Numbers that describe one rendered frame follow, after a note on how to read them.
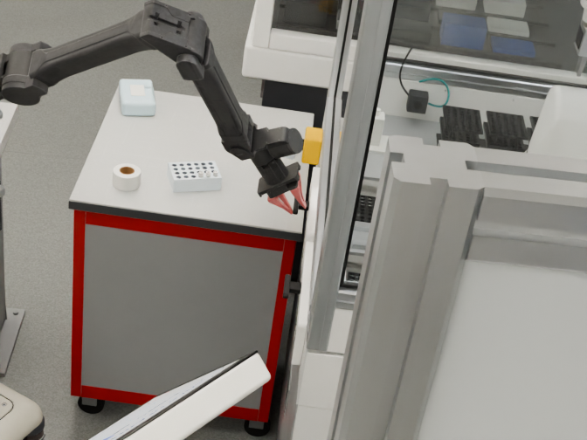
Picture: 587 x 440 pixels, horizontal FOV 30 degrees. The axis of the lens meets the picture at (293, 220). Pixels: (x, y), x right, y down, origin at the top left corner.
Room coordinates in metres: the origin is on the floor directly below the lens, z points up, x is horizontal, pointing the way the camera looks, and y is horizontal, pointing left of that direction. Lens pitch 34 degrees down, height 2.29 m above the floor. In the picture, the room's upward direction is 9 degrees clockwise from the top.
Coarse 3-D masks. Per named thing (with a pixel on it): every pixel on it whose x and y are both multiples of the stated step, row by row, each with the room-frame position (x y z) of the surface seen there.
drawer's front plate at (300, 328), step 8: (312, 248) 1.93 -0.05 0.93; (304, 256) 1.91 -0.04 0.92; (312, 256) 1.90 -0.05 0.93; (304, 264) 1.87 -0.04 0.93; (304, 272) 1.84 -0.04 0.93; (304, 280) 1.81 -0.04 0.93; (304, 288) 1.78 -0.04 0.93; (304, 296) 1.76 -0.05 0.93; (304, 304) 1.73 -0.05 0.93; (304, 312) 1.71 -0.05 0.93; (304, 320) 1.68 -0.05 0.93; (296, 328) 1.71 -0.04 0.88; (304, 328) 1.67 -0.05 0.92; (296, 336) 1.67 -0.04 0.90; (304, 336) 1.67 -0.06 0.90; (296, 344) 1.67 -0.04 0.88; (296, 352) 1.67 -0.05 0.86; (296, 360) 1.67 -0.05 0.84
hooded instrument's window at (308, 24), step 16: (256, 0) 2.97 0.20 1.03; (288, 0) 2.94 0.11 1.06; (304, 0) 2.95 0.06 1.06; (320, 0) 2.95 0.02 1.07; (336, 0) 2.95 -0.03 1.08; (288, 16) 2.94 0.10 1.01; (304, 16) 2.95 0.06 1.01; (320, 16) 2.95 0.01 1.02; (336, 16) 2.95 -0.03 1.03; (288, 32) 2.94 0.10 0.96; (304, 32) 2.95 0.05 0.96; (320, 32) 2.95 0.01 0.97; (336, 32) 2.95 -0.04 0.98
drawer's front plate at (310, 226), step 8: (312, 176) 2.23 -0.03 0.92; (312, 184) 2.19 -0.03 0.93; (312, 192) 2.15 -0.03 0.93; (312, 200) 2.12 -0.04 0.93; (312, 208) 2.08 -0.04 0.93; (312, 216) 2.05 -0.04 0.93; (312, 224) 2.02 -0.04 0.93; (312, 232) 1.99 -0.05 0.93; (304, 240) 2.07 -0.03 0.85; (312, 240) 1.98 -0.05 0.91; (304, 248) 1.99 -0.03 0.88
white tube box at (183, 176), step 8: (168, 168) 2.38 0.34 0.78; (176, 168) 2.37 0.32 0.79; (184, 168) 2.38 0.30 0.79; (192, 168) 2.39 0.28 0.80; (200, 168) 2.39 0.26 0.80; (208, 168) 2.39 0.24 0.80; (216, 168) 2.40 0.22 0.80; (168, 176) 2.38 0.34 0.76; (176, 176) 2.34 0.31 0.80; (184, 176) 2.34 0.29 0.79; (192, 176) 2.35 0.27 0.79; (216, 176) 2.36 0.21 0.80; (176, 184) 2.32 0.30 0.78; (184, 184) 2.32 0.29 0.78; (192, 184) 2.33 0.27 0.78; (200, 184) 2.34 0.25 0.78; (208, 184) 2.35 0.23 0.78; (216, 184) 2.35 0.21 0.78
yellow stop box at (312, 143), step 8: (312, 128) 2.48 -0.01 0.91; (320, 128) 2.49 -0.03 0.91; (312, 136) 2.44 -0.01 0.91; (320, 136) 2.45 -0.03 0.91; (304, 144) 2.42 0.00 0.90; (312, 144) 2.42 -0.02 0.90; (320, 144) 2.42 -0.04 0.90; (304, 152) 2.42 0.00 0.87; (312, 152) 2.42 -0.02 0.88; (320, 152) 2.42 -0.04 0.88; (304, 160) 2.42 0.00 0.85; (312, 160) 2.42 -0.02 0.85
